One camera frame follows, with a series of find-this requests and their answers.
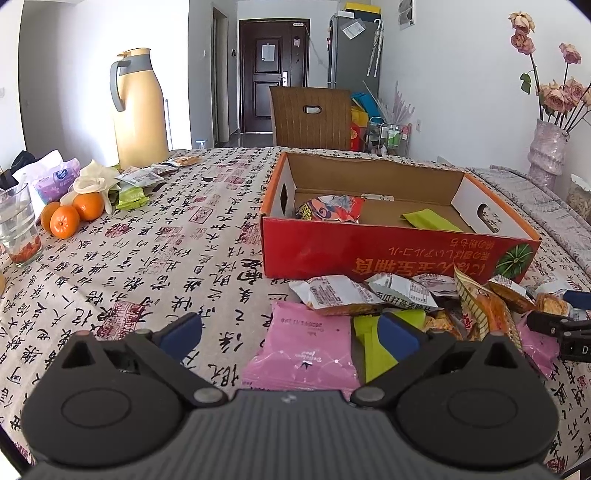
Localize dried pink roses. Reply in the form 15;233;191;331
508;11;591;134

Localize pink ribbed vase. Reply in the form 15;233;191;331
527;119;570;188

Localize grey refrigerator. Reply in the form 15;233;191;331
328;14;384;90

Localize grey quilted blanket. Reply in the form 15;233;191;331
464;165;591;278

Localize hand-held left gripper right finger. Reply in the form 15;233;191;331
350;312;527;408

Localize pink snack packet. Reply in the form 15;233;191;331
241;300;361;391
515;314;561;379

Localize cream fabric flower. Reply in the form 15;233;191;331
60;160;122;215

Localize glass jar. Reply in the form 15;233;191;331
566;174;591;217

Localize white plastic bag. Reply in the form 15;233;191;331
13;150;63;185

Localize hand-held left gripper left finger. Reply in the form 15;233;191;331
61;312;228;408

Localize grey interior door frame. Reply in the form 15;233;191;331
211;7;230;144

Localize yellow thermos jug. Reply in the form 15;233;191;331
109;47;169;170

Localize pile of white snack packets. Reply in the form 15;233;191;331
289;272;458;317

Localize white label snack packet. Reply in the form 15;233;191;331
115;167;164;188

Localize colourful round snack packet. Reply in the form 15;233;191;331
295;195;365;224

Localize drinking glass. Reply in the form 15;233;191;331
0;183;43;265

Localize purple tissue pack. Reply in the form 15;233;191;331
34;158;81;204

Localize lime green snack packet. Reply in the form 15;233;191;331
353;310;426;384
400;209;464;233

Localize white folded umbrella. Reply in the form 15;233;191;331
367;19;385;78

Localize yellow orange snack packet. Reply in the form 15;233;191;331
455;268;522;352

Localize dark brown entrance door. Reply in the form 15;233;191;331
239;19;308;134

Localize yellow box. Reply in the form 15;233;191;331
345;2;382;19

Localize red cardboard box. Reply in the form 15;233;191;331
259;151;542;283

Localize brown wooden chair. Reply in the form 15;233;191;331
269;86;354;151

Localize black bag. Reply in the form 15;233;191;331
0;150;35;190

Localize pale feather decoration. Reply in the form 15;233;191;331
376;80;416;125

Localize metal trolley rack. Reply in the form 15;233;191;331
367;117;413;158

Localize blue plastic item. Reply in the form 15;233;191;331
352;91;382;121

